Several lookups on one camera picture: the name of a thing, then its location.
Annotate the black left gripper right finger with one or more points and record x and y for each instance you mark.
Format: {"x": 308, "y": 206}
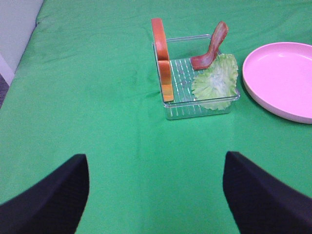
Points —
{"x": 262, "y": 204}

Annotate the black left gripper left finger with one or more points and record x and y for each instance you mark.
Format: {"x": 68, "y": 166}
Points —
{"x": 54, "y": 205}

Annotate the toy lettuce leaf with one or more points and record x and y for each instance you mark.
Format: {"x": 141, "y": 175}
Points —
{"x": 217, "y": 81}

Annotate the toy bacon strip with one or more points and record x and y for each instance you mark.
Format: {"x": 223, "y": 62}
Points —
{"x": 204, "y": 61}

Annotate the toy bread slice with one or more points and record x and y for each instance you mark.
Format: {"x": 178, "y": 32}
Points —
{"x": 163, "y": 61}

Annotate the green tablecloth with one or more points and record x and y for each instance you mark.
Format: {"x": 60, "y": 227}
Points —
{"x": 87, "y": 84}

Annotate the pink plate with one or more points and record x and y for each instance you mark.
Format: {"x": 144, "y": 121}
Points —
{"x": 278, "y": 76}

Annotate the clear plastic tray left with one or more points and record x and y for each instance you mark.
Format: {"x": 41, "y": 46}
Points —
{"x": 184, "y": 104}

